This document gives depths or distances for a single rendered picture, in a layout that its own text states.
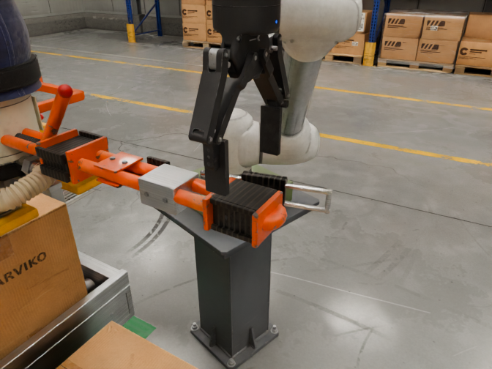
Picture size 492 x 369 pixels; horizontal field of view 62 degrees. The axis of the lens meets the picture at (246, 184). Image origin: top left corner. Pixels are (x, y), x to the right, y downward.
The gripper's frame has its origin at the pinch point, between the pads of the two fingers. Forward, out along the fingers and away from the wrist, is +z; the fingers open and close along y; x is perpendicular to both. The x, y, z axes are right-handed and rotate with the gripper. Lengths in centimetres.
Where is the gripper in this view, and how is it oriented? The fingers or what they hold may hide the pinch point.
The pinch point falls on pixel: (246, 163)
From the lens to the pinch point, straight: 53.9
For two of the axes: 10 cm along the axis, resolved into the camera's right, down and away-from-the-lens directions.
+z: 0.0, 8.8, 4.7
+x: 8.6, 2.4, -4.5
